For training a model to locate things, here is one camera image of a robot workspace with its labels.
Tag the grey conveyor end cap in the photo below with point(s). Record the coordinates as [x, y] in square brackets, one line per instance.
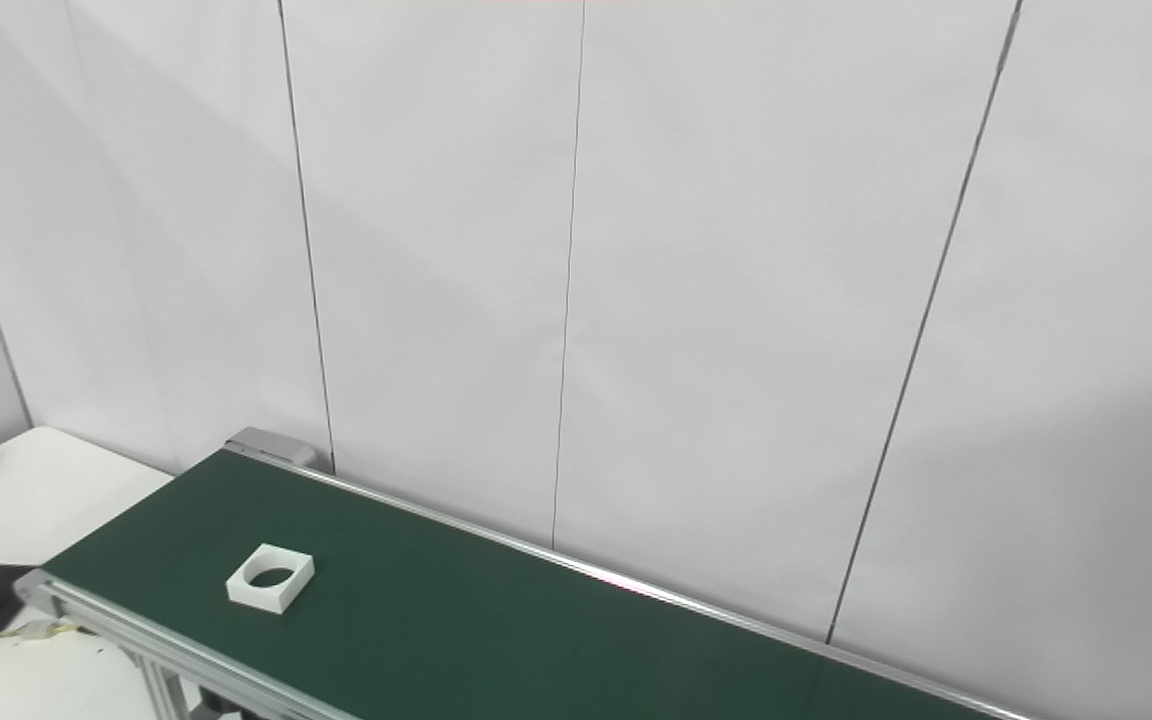
[271, 443]

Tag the aluminium conveyor leg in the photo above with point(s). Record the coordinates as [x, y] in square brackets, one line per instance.
[166, 690]

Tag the green conveyor belt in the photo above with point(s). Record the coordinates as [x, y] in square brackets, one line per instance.
[536, 640]
[116, 618]

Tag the white square part with hole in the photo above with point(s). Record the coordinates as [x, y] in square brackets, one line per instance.
[256, 595]

